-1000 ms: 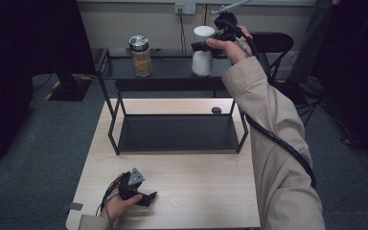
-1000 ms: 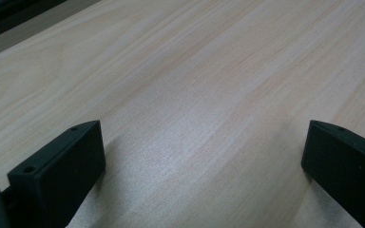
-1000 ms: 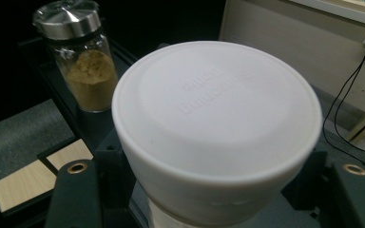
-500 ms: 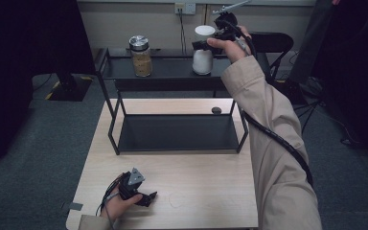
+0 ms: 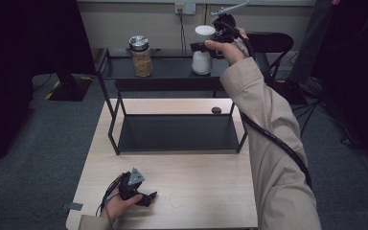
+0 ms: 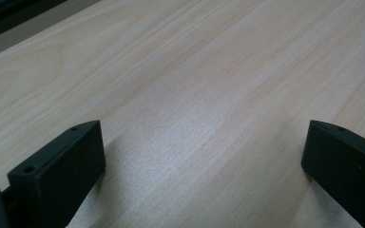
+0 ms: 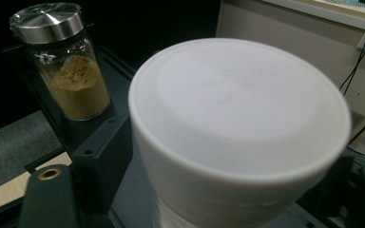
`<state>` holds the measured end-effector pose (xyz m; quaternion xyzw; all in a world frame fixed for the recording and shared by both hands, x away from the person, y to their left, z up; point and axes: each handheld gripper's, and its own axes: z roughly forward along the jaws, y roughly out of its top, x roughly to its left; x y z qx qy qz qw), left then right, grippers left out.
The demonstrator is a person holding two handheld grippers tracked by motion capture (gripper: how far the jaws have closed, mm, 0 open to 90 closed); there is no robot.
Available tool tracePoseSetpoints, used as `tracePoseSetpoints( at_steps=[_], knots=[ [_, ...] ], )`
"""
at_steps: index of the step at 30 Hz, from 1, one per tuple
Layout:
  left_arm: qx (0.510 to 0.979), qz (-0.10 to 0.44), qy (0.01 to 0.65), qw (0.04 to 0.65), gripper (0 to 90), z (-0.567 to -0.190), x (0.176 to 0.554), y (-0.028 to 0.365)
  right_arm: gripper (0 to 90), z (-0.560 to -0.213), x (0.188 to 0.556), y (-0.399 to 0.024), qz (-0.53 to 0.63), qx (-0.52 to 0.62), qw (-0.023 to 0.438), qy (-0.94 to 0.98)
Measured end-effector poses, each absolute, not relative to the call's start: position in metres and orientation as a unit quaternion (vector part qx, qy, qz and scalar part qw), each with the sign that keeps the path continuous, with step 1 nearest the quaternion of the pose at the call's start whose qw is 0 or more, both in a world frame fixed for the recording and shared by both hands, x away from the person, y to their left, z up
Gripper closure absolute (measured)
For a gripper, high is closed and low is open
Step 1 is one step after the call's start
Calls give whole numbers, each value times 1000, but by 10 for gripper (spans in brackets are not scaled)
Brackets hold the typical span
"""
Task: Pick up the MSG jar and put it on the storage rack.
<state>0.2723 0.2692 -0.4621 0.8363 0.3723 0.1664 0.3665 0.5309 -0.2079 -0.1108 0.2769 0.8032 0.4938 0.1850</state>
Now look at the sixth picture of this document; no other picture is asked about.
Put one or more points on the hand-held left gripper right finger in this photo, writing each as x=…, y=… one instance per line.
x=348, y=171

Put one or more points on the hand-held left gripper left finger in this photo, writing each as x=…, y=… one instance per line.
x=57, y=177

